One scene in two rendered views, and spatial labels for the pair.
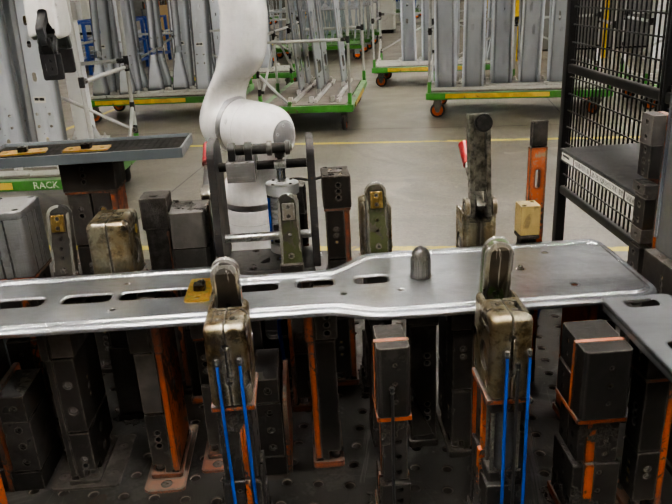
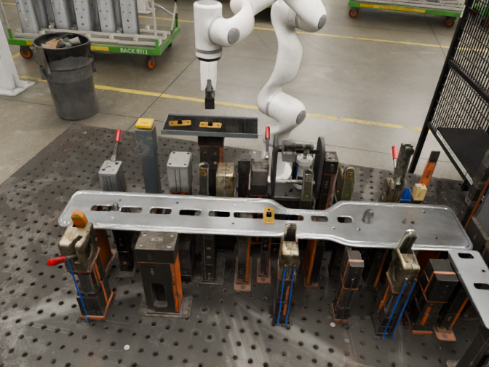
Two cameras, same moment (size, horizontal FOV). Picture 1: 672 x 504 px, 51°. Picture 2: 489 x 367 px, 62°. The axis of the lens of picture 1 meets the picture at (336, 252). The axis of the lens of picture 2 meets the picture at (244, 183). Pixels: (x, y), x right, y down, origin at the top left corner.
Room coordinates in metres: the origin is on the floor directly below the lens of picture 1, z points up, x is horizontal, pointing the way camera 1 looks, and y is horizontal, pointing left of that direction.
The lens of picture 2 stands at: (-0.08, 0.25, 1.93)
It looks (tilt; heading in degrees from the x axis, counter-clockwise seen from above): 37 degrees down; 3
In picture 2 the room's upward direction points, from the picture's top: 2 degrees clockwise
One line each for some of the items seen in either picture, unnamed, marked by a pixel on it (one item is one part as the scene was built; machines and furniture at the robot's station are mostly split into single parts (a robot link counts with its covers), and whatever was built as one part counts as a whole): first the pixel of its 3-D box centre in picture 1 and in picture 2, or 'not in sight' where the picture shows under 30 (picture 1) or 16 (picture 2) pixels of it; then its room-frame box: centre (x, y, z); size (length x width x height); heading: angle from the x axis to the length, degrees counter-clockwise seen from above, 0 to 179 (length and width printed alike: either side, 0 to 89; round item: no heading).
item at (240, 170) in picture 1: (272, 268); (292, 193); (1.19, 0.12, 0.94); 0.18 x 0.13 x 0.49; 92
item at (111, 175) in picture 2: not in sight; (118, 203); (1.12, 0.81, 0.88); 0.11 x 0.10 x 0.36; 2
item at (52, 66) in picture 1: (49, 59); (209, 101); (1.14, 0.43, 1.34); 0.03 x 0.03 x 0.07; 7
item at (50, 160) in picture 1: (89, 150); (211, 125); (1.31, 0.45, 1.16); 0.37 x 0.14 x 0.02; 92
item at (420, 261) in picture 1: (420, 265); (368, 216); (0.99, -0.13, 1.02); 0.03 x 0.03 x 0.07
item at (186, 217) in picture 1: (202, 303); (257, 203); (1.18, 0.25, 0.89); 0.13 x 0.11 x 0.38; 2
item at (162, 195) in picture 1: (169, 295); (242, 197); (1.19, 0.31, 0.90); 0.05 x 0.05 x 0.40; 2
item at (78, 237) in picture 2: not in sight; (88, 272); (0.77, 0.79, 0.88); 0.15 x 0.11 x 0.36; 2
